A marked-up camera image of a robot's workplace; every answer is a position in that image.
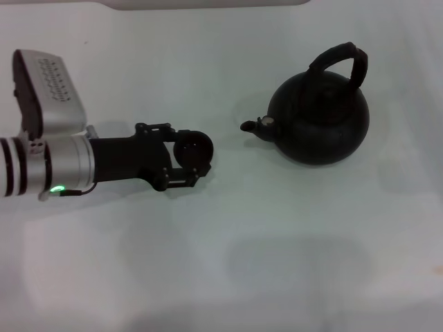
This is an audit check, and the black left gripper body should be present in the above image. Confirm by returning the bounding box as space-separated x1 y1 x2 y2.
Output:
89 133 176 192

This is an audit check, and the small dark teacup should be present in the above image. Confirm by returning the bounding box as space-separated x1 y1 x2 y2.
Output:
172 130 215 167

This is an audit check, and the black round teapot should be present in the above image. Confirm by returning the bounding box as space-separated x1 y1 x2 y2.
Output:
239 41 371 168

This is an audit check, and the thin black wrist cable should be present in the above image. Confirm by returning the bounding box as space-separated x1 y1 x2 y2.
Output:
62 182 97 196

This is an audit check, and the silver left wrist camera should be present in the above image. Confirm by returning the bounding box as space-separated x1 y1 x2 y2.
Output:
12 49 87 140

